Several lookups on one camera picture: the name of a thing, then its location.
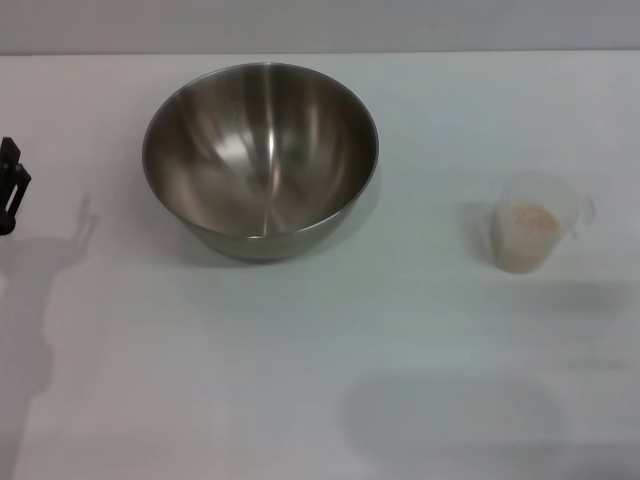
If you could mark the clear plastic measuring cup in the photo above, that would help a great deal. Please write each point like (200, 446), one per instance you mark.
(512, 250)

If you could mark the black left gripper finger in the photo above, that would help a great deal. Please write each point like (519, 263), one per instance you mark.
(12, 195)

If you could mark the stainless steel mixing bowl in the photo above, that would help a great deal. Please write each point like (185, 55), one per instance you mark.
(260, 155)

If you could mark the white rice grains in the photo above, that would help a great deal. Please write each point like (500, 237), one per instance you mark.
(535, 217)

